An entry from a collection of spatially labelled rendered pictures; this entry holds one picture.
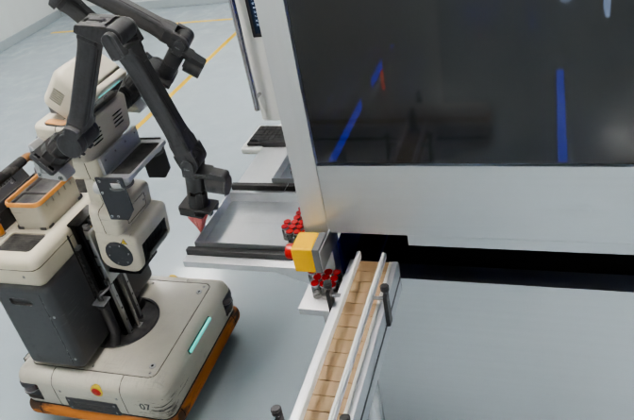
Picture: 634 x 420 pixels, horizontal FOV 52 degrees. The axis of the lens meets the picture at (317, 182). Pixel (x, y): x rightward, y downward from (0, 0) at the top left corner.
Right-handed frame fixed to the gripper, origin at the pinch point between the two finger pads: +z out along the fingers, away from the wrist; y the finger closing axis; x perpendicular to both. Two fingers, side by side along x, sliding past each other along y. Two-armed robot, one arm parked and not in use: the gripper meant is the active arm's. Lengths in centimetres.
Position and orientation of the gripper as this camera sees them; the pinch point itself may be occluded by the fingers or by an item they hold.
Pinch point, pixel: (201, 228)
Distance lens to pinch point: 197.4
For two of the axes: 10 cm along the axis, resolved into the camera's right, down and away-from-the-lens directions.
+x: 2.7, -5.4, 7.9
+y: 9.6, 1.5, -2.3
